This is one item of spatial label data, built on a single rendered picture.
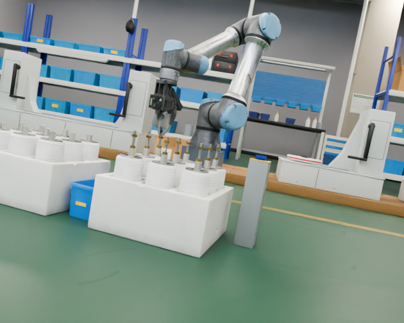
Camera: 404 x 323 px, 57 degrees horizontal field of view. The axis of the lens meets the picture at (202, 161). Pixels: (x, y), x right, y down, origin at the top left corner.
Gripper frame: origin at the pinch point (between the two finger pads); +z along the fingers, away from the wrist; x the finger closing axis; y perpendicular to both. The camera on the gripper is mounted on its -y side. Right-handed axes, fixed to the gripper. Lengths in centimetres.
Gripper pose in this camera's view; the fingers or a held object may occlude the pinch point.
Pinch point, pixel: (162, 132)
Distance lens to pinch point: 149.2
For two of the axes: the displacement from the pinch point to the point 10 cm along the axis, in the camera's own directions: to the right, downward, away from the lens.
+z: -1.8, 9.8, 0.8
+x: 8.5, 1.9, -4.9
